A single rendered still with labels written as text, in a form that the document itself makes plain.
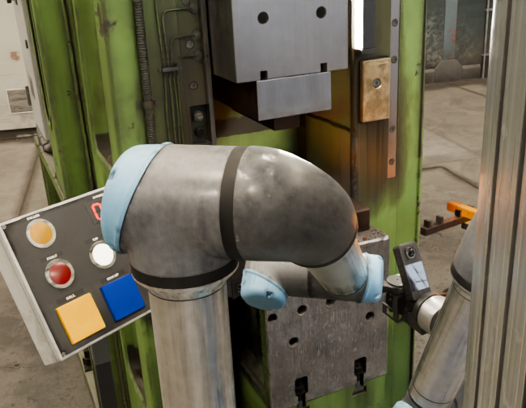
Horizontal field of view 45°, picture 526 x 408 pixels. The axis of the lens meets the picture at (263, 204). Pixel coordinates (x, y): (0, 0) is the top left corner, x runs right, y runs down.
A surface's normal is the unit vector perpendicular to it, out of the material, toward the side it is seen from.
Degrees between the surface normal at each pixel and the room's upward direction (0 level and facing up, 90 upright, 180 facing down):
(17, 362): 0
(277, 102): 90
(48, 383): 0
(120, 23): 90
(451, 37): 90
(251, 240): 106
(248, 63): 90
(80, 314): 60
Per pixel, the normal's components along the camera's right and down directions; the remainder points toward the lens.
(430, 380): -0.68, 0.32
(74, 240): 0.63, -0.29
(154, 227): -0.26, 0.36
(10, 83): 0.21, 0.35
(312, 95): 0.41, 0.31
